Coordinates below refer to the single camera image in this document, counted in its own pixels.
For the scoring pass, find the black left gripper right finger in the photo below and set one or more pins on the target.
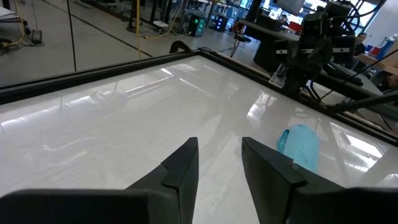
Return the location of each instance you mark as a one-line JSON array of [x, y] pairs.
[[311, 207]]

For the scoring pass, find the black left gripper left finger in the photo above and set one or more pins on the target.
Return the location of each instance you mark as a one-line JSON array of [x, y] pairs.
[[93, 208]]

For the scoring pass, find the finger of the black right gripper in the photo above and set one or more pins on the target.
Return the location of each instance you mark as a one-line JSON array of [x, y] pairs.
[[314, 51], [326, 51]]

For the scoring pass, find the light blue microfibre towel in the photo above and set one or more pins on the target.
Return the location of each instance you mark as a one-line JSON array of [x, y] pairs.
[[303, 149]]

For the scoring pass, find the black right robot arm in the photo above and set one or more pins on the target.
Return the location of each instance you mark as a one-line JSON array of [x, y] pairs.
[[295, 85]]

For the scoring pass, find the person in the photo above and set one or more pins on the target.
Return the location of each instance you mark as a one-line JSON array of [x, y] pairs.
[[360, 46], [284, 20]]

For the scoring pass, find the red chair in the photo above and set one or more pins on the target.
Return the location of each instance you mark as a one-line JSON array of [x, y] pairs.
[[295, 27]]

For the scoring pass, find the wooden desk top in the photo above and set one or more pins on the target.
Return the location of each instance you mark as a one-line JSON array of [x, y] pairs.
[[377, 63]]

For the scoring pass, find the blue container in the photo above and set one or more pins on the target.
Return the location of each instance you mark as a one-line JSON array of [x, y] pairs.
[[385, 48]]

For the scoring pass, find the grey monitor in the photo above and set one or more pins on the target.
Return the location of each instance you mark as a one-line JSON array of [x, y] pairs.
[[289, 6]]

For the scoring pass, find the black box with blue lights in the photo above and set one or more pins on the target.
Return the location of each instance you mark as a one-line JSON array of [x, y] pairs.
[[219, 22]]

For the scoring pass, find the computer with green light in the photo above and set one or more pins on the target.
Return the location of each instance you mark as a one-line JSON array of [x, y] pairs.
[[197, 26]]

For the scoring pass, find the black arched loop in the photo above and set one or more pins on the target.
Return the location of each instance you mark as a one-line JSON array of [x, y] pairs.
[[180, 43]]

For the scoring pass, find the black power adapter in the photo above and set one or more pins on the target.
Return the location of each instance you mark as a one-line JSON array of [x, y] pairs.
[[36, 36]]

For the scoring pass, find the dark desk leg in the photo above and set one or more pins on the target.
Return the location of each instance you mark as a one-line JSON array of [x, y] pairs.
[[132, 15]]

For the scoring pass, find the white rolling desk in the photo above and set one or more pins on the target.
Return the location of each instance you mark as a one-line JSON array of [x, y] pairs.
[[7, 14]]

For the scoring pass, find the silver mounting bracket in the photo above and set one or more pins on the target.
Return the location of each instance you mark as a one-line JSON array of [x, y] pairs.
[[277, 77]]

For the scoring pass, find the black aluminium table frame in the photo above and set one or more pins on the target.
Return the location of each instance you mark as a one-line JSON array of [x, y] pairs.
[[93, 74]]

